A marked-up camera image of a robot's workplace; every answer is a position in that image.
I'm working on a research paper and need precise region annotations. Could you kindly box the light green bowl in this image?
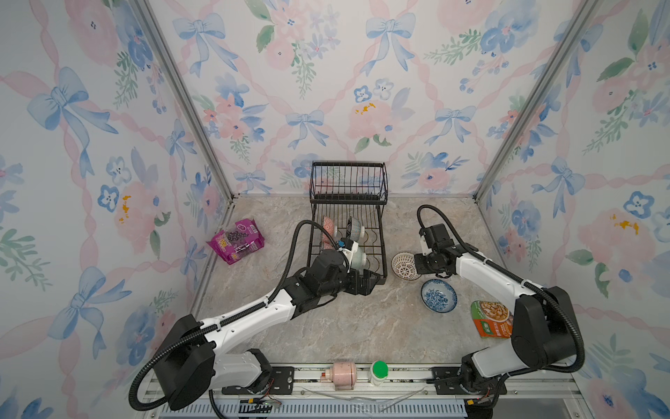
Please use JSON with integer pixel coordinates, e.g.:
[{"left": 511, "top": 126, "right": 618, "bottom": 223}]
[{"left": 351, "top": 247, "right": 367, "bottom": 272}]

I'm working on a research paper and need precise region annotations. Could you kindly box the brown white lattice bowl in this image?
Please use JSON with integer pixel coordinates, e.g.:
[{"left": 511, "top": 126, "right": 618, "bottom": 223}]
[{"left": 391, "top": 251, "right": 421, "bottom": 281}]

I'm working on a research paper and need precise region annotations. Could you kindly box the dark blue striped bowl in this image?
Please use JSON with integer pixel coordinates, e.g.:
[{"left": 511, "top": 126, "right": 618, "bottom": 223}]
[{"left": 345, "top": 216, "right": 366, "bottom": 242}]

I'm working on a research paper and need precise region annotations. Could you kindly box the red patterned bowl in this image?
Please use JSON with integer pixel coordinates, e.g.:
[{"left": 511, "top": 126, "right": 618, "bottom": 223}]
[{"left": 322, "top": 216, "right": 337, "bottom": 250}]

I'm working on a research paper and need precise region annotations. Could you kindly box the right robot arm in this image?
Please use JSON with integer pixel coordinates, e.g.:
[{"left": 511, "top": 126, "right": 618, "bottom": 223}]
[{"left": 415, "top": 204, "right": 586, "bottom": 395}]

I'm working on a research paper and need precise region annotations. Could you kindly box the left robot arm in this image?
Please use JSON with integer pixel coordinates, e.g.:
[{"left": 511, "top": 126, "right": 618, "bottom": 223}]
[{"left": 128, "top": 220, "right": 377, "bottom": 411}]

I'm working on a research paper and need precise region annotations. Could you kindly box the black two-tier dish rack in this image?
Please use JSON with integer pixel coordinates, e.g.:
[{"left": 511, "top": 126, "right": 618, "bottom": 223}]
[{"left": 309, "top": 161, "right": 388, "bottom": 286}]

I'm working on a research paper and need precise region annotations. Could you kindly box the blue patterned bowl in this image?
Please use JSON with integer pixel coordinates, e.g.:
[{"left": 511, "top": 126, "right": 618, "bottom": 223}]
[{"left": 420, "top": 279, "right": 458, "bottom": 314}]

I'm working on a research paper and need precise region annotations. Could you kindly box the orange food packet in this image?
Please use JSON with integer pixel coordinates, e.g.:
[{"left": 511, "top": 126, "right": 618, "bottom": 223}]
[{"left": 470, "top": 300, "right": 513, "bottom": 339}]

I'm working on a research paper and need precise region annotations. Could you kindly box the green lid bottle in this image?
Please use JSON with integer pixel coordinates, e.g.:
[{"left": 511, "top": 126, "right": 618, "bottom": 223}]
[{"left": 369, "top": 361, "right": 389, "bottom": 386}]

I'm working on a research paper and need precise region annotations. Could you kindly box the pink cup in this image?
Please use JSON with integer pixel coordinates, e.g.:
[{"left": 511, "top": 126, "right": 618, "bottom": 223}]
[{"left": 320, "top": 361, "right": 358, "bottom": 391}]

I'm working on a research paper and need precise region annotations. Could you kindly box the purple snack bag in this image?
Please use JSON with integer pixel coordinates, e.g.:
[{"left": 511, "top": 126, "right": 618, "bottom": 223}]
[{"left": 208, "top": 218, "right": 265, "bottom": 265}]

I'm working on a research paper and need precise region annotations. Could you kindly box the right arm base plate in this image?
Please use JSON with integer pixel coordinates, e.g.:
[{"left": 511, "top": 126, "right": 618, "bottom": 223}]
[{"left": 427, "top": 367, "right": 498, "bottom": 397}]

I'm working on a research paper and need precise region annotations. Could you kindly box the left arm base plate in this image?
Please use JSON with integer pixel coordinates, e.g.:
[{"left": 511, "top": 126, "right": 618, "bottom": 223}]
[{"left": 221, "top": 367, "right": 295, "bottom": 396}]

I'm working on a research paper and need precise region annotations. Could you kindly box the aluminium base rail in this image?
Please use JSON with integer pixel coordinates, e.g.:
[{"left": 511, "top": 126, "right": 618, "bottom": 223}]
[{"left": 135, "top": 364, "right": 595, "bottom": 418}]

